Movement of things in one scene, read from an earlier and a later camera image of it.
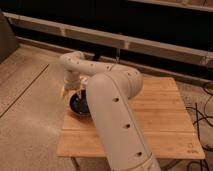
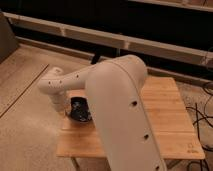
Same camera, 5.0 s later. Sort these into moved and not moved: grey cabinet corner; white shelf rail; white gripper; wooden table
Moved: white gripper
Not moved: grey cabinet corner; white shelf rail; wooden table
